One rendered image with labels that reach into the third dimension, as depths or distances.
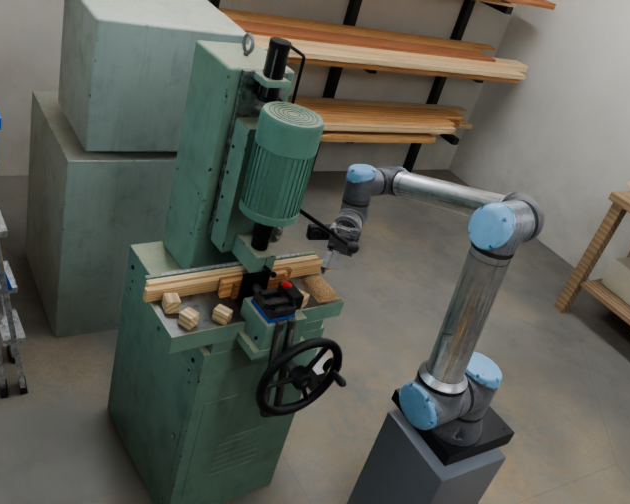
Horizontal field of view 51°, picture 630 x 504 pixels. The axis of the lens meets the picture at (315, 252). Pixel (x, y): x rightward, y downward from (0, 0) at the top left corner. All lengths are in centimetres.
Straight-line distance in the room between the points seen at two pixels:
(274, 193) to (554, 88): 376
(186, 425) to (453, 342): 86
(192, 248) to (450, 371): 88
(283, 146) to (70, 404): 154
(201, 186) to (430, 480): 118
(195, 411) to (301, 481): 79
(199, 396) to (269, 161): 74
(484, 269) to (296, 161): 57
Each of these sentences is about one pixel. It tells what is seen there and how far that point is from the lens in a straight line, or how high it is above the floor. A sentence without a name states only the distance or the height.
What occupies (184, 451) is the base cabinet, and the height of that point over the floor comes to 39.
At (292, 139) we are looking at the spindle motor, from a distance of 174.
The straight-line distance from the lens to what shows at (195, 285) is 195.
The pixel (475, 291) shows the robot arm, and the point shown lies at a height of 121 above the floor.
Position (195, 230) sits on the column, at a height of 98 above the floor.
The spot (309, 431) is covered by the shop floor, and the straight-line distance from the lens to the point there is 293.
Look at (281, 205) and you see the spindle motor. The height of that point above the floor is 124.
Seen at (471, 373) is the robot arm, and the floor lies 87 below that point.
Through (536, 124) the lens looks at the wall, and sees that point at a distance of 540.
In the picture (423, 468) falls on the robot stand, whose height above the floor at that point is 52.
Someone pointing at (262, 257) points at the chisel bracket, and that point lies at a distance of 195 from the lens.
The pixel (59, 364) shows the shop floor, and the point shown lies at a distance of 301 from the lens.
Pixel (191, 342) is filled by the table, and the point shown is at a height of 87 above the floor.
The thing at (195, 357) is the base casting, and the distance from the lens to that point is 198.
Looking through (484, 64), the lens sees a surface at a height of 110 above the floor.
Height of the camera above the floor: 208
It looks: 31 degrees down
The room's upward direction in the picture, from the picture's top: 18 degrees clockwise
